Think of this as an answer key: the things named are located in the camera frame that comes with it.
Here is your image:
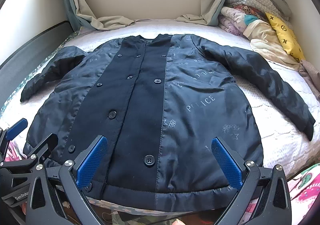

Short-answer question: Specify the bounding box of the dark navy police coat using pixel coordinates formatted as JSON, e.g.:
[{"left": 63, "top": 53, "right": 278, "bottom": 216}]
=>
[{"left": 21, "top": 35, "right": 315, "bottom": 211}]

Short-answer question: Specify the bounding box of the white quilted mattress cover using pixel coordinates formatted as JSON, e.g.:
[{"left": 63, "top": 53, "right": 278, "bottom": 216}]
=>
[{"left": 1, "top": 20, "right": 319, "bottom": 177}]

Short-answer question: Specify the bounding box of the pink floral bedsheet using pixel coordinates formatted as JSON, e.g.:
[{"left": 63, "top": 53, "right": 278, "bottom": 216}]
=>
[{"left": 287, "top": 163, "right": 319, "bottom": 224}]

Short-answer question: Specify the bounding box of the black headboard panel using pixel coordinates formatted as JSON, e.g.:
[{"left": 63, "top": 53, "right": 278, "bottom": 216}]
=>
[{"left": 0, "top": 21, "right": 73, "bottom": 105}]

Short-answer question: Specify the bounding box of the brown checked cloth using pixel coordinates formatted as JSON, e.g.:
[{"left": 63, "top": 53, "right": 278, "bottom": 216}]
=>
[{"left": 298, "top": 60, "right": 320, "bottom": 100}]

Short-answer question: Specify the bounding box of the beige curtain left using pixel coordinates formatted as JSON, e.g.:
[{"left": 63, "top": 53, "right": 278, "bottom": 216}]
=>
[{"left": 63, "top": 0, "right": 134, "bottom": 31}]

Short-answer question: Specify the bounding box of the beige curtain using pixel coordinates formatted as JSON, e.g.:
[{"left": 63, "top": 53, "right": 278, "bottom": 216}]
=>
[
  {"left": 63, "top": 0, "right": 134, "bottom": 31},
  {"left": 176, "top": 0, "right": 225, "bottom": 26}
]

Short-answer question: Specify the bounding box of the yellow patterned pillow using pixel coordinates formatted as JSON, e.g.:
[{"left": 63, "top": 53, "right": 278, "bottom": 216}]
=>
[{"left": 266, "top": 13, "right": 305, "bottom": 62}]

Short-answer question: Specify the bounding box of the pile of folded quilts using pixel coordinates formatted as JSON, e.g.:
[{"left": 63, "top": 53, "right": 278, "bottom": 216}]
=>
[{"left": 219, "top": 0, "right": 300, "bottom": 70}]

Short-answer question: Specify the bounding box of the beige curtain right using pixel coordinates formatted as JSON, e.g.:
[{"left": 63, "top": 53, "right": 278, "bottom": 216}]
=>
[{"left": 176, "top": 0, "right": 225, "bottom": 26}]

